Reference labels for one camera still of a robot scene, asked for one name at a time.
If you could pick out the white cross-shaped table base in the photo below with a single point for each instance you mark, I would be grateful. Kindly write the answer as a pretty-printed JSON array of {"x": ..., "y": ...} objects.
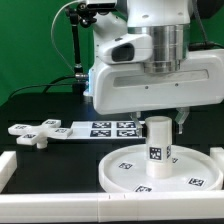
[{"x": 38, "y": 135}]

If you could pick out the white round table top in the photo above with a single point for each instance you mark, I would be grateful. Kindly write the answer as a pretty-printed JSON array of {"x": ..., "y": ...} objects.
[{"x": 124, "y": 170}]

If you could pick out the white U-shaped border frame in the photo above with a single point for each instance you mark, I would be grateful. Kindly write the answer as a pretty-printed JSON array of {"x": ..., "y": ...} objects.
[{"x": 103, "y": 207}]

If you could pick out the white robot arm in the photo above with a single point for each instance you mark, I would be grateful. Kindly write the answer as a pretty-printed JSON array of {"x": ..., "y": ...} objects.
[{"x": 165, "y": 21}]

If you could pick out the white marker tag plate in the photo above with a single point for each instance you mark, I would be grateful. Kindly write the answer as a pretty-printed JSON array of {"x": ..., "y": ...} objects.
[{"x": 105, "y": 130}]

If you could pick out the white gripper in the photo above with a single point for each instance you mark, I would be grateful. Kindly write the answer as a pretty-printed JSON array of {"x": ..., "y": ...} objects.
[{"x": 127, "y": 88}]

